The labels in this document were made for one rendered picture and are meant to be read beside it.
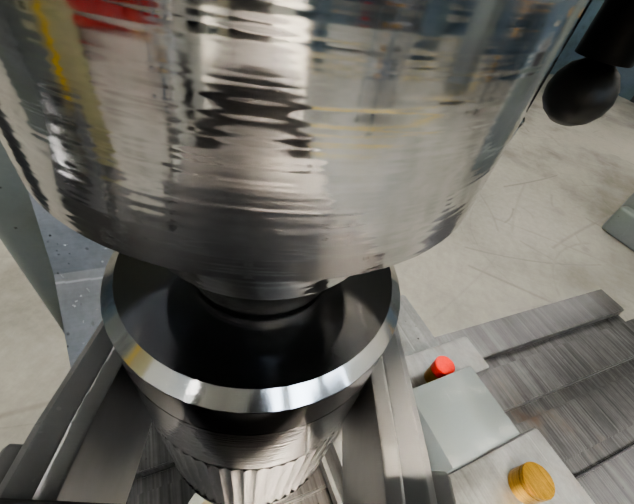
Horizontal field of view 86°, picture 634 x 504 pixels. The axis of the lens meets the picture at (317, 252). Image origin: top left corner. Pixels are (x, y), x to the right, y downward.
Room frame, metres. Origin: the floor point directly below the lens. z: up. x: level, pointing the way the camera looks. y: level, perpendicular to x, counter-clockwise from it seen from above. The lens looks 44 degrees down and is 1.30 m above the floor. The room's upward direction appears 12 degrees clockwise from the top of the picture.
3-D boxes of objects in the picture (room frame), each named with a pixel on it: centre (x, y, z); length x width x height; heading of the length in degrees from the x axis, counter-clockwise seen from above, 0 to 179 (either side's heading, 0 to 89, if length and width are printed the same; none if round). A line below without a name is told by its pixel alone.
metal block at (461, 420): (0.11, -0.12, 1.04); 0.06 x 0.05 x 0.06; 121
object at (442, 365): (0.15, -0.12, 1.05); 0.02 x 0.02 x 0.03
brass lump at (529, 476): (0.08, -0.18, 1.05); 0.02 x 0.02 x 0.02
